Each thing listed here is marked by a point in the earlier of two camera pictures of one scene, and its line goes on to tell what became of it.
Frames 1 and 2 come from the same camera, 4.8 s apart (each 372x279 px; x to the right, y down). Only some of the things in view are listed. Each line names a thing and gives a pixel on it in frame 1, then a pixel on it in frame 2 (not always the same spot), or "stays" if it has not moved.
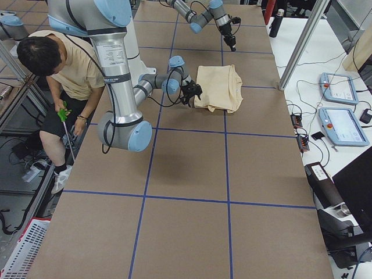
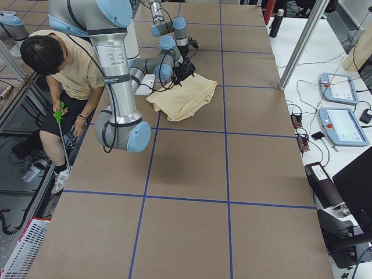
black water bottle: [275, 27] stays
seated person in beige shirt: [73, 75] stays
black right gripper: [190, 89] to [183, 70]
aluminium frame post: [320, 6] stays
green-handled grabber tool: [64, 114] to [58, 115]
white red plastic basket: [20, 263] stays
